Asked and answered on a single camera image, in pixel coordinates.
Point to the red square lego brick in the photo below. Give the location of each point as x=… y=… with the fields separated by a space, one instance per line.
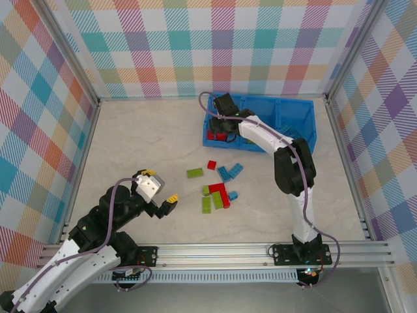
x=212 y=164
x=211 y=135

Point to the green long lego brick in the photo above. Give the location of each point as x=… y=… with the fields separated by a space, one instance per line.
x=217 y=200
x=195 y=172
x=251 y=141
x=206 y=204

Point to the small green lego brick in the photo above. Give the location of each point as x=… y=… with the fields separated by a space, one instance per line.
x=206 y=190

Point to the blue long lego brick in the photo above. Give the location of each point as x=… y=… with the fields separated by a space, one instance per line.
x=296 y=134
x=236 y=170

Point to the red wide lego brick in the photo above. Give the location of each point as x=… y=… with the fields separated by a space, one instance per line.
x=217 y=188

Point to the small blue lego brick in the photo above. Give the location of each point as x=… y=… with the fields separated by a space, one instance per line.
x=233 y=195

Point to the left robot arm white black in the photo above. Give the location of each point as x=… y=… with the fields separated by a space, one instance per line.
x=91 y=264

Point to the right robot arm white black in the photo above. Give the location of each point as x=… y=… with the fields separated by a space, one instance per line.
x=260 y=133

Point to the small circuit board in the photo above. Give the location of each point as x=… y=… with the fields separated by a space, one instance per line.
x=307 y=275
x=127 y=275

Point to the blue three-compartment plastic bin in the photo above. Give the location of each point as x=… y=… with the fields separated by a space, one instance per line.
x=293 y=111

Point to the aluminium side frame rail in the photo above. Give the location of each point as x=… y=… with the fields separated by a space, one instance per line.
x=349 y=169
x=79 y=169

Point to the wide aluminium base rail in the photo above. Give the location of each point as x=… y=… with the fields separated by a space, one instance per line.
x=211 y=252

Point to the aluminium upright frame post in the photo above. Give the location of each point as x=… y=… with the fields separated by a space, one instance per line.
x=73 y=49
x=355 y=49

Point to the short aluminium frame post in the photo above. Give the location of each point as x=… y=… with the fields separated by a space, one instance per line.
x=391 y=290

